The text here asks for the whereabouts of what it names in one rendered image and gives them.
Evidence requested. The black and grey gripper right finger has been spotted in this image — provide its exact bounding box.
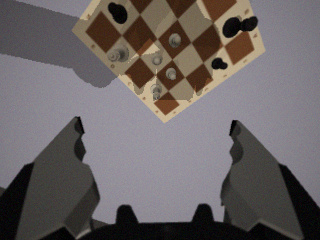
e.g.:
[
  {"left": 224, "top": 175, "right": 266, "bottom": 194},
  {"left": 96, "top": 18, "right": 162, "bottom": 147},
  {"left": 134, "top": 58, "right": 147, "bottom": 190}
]
[{"left": 220, "top": 120, "right": 320, "bottom": 240}]

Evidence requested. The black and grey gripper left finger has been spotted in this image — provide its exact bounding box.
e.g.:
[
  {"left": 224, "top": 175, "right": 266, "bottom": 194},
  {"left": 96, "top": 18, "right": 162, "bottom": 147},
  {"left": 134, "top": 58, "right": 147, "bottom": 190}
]
[{"left": 0, "top": 116, "right": 100, "bottom": 240}]

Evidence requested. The brown and cream chessboard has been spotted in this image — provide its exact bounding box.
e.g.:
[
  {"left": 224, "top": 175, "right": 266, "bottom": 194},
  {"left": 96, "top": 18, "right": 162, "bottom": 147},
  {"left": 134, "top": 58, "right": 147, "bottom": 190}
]
[{"left": 71, "top": 0, "right": 265, "bottom": 123}]

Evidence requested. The white pawn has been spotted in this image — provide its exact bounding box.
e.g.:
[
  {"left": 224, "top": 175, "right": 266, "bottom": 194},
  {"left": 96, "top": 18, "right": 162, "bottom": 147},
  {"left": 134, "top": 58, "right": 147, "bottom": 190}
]
[
  {"left": 169, "top": 33, "right": 181, "bottom": 48},
  {"left": 151, "top": 53, "right": 163, "bottom": 66},
  {"left": 166, "top": 68, "right": 176, "bottom": 80}
]

